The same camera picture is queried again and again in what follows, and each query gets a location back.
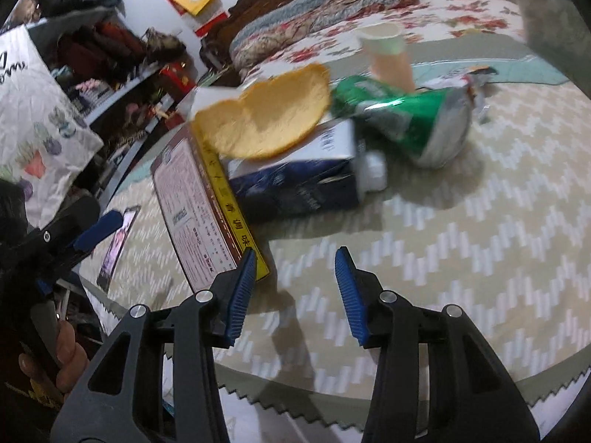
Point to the pink white paper cup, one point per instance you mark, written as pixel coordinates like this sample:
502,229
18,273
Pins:
388,60

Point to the flat brown printed box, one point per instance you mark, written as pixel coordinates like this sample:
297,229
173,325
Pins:
194,212

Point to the crushed green can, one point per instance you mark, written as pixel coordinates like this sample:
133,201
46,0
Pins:
406,120

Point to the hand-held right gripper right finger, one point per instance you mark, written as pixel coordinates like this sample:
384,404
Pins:
348,295

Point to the red gift box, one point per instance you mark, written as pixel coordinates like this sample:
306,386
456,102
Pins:
178,78

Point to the folded patterned quilt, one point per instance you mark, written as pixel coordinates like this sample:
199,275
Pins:
314,14

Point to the cluttered clothes shelf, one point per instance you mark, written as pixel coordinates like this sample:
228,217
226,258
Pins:
101,46

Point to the beige chevron tablecloth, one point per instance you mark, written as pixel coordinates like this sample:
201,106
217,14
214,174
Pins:
438,240

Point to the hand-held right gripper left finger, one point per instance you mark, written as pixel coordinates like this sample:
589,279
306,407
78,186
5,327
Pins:
240,288

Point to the person's left hand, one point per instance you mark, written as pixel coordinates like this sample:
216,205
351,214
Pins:
69,355

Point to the carved wooden headboard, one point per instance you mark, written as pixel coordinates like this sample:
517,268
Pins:
249,14

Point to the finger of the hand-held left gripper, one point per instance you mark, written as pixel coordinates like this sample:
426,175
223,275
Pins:
99,231

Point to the crumpled snack wrapper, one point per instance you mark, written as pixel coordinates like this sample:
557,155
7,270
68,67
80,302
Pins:
461,85

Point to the blue white milk carton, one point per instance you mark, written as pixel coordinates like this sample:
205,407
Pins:
300,184

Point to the white plant print bag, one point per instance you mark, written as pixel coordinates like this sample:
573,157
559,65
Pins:
32,115

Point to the floral bed sheet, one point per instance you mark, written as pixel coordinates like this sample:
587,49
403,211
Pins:
461,14

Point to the yellow round chip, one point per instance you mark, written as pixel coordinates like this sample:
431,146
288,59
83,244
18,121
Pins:
268,120

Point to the black smartphone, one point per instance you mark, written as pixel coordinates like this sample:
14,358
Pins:
115,254

